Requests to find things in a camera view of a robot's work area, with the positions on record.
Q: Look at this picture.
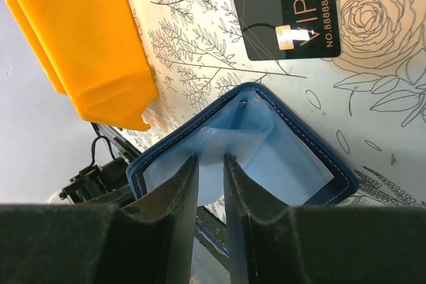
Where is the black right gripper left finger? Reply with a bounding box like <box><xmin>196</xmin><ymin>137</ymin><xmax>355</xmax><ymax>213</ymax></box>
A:
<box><xmin>1</xmin><ymin>156</ymin><xmax>199</xmax><ymax>283</ymax></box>

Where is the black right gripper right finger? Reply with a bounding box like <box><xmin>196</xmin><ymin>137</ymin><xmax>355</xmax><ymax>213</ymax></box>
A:
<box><xmin>224</xmin><ymin>155</ymin><xmax>425</xmax><ymax>283</ymax></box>

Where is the blue leather card holder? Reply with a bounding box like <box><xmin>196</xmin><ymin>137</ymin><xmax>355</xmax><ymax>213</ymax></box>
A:
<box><xmin>126</xmin><ymin>82</ymin><xmax>359</xmax><ymax>206</ymax></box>

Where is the black VIP card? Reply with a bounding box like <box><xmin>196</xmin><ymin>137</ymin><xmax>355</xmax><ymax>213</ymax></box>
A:
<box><xmin>234</xmin><ymin>0</ymin><xmax>341</xmax><ymax>61</ymax></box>

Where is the yellow plastic bin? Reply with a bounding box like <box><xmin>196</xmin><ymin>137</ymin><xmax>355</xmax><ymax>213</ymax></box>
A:
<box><xmin>5</xmin><ymin>0</ymin><xmax>158</xmax><ymax>131</ymax></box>

